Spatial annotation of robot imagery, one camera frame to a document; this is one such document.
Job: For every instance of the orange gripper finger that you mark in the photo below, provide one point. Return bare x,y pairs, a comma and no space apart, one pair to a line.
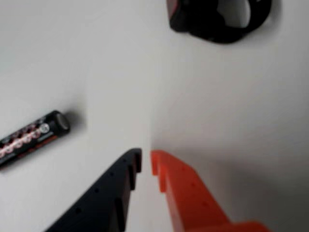
190,200

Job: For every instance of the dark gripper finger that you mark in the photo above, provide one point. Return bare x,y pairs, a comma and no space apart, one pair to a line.
101,200

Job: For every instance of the black AAA battery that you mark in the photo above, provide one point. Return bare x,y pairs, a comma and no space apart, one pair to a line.
31,140

